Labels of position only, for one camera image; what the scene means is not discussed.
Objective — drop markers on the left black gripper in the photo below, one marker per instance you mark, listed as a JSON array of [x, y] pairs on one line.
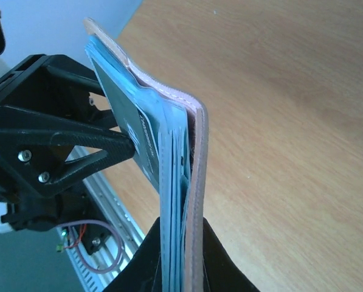
[[51, 139]]

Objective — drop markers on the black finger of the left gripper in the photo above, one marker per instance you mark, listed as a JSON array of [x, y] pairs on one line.
[[77, 82]]

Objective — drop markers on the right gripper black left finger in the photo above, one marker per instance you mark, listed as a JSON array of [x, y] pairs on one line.
[[143, 273]]

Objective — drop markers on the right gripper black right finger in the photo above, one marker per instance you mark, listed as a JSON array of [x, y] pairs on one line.
[[220, 272]]

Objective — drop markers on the black VIP credit card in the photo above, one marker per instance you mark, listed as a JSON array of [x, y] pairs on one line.
[[124, 94]]

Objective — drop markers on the pink leather card holder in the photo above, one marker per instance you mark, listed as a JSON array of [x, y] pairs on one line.
[[182, 137]]

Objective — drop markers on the left controller board with LEDs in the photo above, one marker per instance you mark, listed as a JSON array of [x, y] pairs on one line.
[[64, 236]]

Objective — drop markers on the aluminium rail base frame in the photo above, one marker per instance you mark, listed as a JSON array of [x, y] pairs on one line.
[[117, 215]]

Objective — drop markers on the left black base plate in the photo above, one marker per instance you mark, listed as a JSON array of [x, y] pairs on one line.
[[94, 238]]

